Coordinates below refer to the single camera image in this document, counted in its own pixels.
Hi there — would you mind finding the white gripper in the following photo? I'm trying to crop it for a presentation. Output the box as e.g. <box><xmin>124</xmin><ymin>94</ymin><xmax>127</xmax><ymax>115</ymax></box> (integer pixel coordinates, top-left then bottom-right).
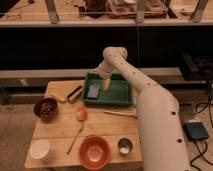
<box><xmin>92</xmin><ymin>64</ymin><xmax>111</xmax><ymax>91</ymax></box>

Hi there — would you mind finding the grey blue sponge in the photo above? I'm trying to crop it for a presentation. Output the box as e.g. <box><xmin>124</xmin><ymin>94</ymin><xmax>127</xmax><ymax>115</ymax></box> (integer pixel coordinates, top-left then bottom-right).
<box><xmin>87</xmin><ymin>85</ymin><xmax>100</xmax><ymax>99</ymax></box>

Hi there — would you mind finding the red bowl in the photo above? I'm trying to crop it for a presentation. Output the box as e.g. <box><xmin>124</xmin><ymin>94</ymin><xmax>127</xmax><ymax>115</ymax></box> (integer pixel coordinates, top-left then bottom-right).
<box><xmin>79</xmin><ymin>135</ymin><xmax>111</xmax><ymax>171</ymax></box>

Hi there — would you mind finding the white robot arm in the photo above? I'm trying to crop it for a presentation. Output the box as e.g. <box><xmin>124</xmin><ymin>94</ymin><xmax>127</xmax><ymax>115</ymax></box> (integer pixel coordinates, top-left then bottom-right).
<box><xmin>92</xmin><ymin>47</ymin><xmax>191</xmax><ymax>171</ymax></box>

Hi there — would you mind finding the dark bowl with nuts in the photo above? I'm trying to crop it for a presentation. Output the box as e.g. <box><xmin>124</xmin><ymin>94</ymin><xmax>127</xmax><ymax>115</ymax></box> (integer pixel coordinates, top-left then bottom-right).
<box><xmin>34</xmin><ymin>98</ymin><xmax>58</xmax><ymax>122</ymax></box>

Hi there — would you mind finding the green plastic tray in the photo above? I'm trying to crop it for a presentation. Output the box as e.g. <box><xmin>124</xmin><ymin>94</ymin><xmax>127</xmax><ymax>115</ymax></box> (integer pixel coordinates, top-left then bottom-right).
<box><xmin>81</xmin><ymin>73</ymin><xmax>133</xmax><ymax>107</ymax></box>

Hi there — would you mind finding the black wooden brush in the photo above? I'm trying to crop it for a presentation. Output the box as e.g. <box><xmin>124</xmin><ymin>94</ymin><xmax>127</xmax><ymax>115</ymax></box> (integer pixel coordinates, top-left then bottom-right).
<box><xmin>67</xmin><ymin>86</ymin><xmax>82</xmax><ymax>103</ymax></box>

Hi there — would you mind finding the orange head spoon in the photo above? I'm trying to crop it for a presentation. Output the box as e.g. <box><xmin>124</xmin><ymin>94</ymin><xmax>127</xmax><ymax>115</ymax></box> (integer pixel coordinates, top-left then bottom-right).
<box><xmin>66</xmin><ymin>107</ymin><xmax>88</xmax><ymax>154</ymax></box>

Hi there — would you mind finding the yellow corn toy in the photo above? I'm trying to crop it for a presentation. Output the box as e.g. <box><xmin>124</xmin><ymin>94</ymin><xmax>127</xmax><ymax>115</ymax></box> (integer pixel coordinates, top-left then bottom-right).
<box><xmin>51</xmin><ymin>93</ymin><xmax>66</xmax><ymax>103</ymax></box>

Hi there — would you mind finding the small metal cup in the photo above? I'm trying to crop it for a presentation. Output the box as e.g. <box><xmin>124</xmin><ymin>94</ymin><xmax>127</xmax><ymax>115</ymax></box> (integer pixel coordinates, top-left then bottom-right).
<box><xmin>117</xmin><ymin>138</ymin><xmax>133</xmax><ymax>156</ymax></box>

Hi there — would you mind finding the black foot pedal box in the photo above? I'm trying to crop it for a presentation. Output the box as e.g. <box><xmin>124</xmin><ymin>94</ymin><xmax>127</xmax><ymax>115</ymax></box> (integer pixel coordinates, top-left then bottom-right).
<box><xmin>183</xmin><ymin>122</ymin><xmax>209</xmax><ymax>141</ymax></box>

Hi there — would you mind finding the wooden handled utensil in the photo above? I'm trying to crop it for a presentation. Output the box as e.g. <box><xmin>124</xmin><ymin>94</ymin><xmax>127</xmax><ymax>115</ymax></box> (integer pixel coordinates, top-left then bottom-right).
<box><xmin>104</xmin><ymin>110</ymin><xmax>137</xmax><ymax>118</ymax></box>

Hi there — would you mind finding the black cable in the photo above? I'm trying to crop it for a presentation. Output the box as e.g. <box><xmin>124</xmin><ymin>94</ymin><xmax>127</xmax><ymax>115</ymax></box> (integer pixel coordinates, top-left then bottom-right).
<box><xmin>189</xmin><ymin>78</ymin><xmax>213</xmax><ymax>171</ymax></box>

